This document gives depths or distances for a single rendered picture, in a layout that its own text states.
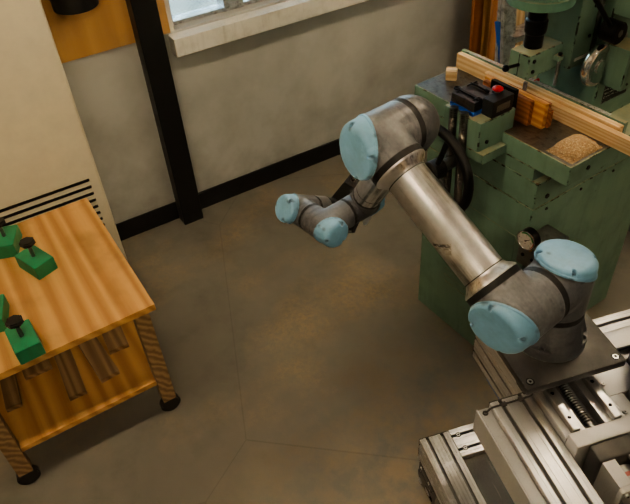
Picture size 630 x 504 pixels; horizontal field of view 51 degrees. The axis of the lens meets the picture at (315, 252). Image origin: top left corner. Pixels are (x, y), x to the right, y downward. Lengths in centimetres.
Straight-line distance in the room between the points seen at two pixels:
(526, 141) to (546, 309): 75
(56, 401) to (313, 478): 86
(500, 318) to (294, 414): 124
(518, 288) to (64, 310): 134
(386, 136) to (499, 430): 63
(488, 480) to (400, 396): 52
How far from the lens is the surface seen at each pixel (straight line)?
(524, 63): 197
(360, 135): 125
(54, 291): 215
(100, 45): 270
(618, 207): 241
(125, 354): 236
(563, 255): 131
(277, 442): 225
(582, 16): 201
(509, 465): 137
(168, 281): 284
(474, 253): 123
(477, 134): 186
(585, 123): 195
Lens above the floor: 189
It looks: 41 degrees down
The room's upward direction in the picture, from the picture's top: 5 degrees counter-clockwise
